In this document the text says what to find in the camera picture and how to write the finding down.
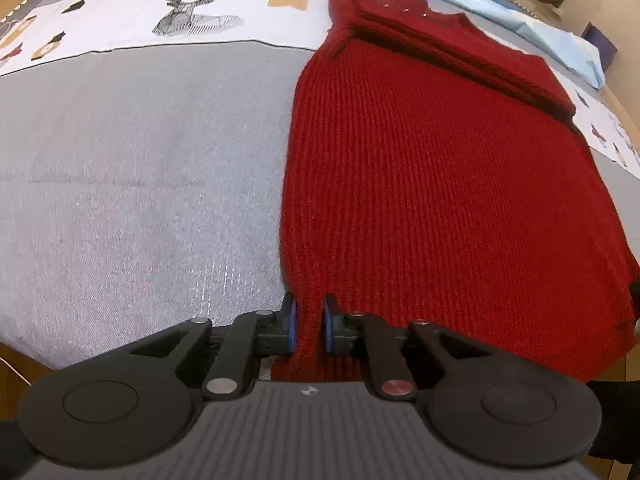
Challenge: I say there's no purple paper bag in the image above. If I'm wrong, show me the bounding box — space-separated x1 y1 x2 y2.
582 22 618 70

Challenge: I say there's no grey printed bed sheet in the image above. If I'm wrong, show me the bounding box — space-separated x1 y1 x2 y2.
0 0 640 371

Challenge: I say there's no dark red knit sweater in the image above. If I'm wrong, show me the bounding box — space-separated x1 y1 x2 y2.
272 0 639 382

